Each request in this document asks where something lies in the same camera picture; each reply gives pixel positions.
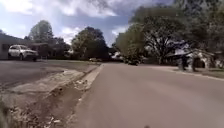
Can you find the grey building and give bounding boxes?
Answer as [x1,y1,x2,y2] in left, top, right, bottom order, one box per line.
[0,33,33,61]

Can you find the white car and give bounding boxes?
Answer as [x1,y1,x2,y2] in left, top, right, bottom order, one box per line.
[7,44,40,62]

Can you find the dark vehicle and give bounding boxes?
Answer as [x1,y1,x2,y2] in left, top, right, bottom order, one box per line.
[127,58,141,67]

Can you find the tall green tree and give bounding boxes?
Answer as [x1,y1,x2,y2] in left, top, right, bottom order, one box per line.
[27,19,55,44]

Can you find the dark round tree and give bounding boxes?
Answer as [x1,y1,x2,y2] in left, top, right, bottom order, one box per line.
[70,26,110,62]

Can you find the grey asphalt road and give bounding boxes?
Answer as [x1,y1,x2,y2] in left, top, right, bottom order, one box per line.
[65,62,224,128]

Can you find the grass verge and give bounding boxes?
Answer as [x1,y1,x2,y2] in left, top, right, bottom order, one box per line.
[146,64,224,80]

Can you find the dark asphalt driveway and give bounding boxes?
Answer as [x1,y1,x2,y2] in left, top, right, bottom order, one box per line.
[0,59,100,90]

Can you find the large spreading tree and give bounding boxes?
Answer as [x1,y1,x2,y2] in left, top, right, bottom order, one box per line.
[113,0,224,66]

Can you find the bare dirt strip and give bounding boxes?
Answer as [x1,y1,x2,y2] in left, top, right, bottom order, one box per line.
[0,79,88,128]

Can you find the pale concrete kerb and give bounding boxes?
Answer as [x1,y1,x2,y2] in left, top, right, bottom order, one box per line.
[9,63,105,98]

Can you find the low dark building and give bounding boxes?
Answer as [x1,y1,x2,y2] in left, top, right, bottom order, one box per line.
[27,41,72,61]

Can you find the house with pale roof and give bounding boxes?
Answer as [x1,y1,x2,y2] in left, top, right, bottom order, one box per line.
[165,48,224,70]

